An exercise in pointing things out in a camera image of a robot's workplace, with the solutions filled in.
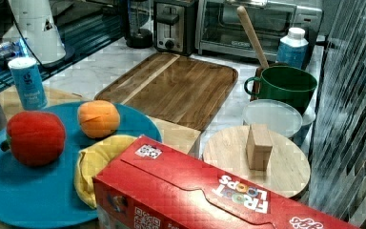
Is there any black toaster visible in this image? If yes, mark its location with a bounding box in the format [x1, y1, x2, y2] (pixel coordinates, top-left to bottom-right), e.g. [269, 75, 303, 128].
[153, 0, 198, 55]

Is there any blue salt canister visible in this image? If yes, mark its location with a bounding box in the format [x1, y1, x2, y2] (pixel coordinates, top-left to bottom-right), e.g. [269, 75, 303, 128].
[8, 57, 47, 111]

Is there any white paper towel roll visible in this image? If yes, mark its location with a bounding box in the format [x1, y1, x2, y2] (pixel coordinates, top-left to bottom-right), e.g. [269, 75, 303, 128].
[3, 0, 65, 64]

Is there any black paper towel holder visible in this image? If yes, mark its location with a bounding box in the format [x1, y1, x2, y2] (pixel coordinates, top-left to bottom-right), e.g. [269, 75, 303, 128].
[41, 44, 75, 70]

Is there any glass french press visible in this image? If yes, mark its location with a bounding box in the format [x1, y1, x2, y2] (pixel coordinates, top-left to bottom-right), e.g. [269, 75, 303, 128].
[126, 0, 153, 49]

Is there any round wooden jar lid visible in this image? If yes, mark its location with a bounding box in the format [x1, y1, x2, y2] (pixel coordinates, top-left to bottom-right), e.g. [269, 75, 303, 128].
[203, 125, 311, 199]

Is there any yellow cloth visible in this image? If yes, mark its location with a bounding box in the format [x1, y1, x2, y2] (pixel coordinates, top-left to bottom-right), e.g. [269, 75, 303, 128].
[73, 135, 136, 209]

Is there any clear plastic container lid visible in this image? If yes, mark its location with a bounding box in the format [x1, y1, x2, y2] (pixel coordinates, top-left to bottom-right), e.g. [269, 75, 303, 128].
[242, 99, 302, 138]

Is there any green mug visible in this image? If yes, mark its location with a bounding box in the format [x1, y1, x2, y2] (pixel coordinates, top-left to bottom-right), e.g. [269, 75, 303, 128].
[244, 66, 317, 115]

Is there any red bell pepper toy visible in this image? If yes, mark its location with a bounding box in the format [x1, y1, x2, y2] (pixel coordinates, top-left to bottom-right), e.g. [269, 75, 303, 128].
[0, 111, 66, 167]

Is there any wooden cutting board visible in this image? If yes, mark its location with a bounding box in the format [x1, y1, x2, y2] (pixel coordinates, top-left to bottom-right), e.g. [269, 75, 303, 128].
[95, 52, 238, 132]

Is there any orange peach toy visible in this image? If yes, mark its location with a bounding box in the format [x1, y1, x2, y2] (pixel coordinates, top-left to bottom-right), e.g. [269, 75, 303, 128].
[77, 100, 121, 138]

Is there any blue white-capped bottle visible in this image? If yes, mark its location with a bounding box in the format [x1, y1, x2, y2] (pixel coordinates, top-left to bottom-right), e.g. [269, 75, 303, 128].
[276, 27, 309, 69]

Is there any silver toaster oven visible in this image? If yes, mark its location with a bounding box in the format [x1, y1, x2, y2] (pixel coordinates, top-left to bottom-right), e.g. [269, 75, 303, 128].
[195, 0, 323, 63]

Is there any blue round plate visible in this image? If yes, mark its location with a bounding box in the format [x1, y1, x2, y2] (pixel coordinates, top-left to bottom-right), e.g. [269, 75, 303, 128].
[0, 101, 163, 229]

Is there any red Froot Loops cereal box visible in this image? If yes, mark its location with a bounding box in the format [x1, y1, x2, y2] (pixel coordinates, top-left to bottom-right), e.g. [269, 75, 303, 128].
[93, 135, 358, 229]

